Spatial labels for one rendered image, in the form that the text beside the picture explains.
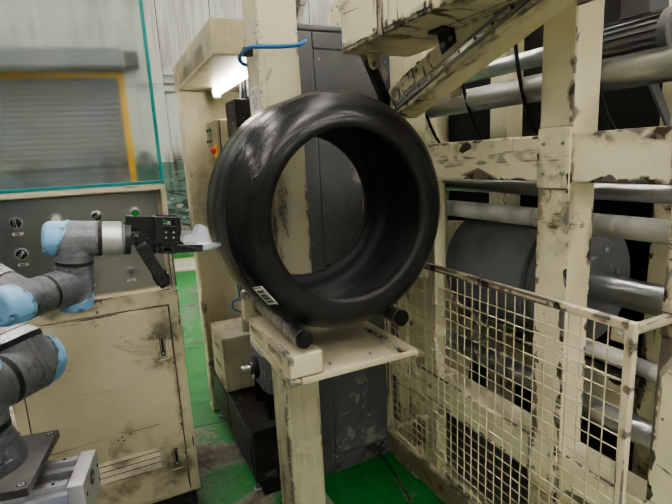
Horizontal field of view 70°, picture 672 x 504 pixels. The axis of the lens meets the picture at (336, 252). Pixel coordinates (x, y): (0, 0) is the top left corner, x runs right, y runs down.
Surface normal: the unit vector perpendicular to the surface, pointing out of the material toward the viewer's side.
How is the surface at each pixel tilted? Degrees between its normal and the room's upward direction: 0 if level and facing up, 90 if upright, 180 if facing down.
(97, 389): 90
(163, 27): 90
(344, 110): 79
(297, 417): 90
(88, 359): 90
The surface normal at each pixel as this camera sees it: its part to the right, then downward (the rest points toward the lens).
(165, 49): 0.27, 0.18
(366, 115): 0.45, -0.03
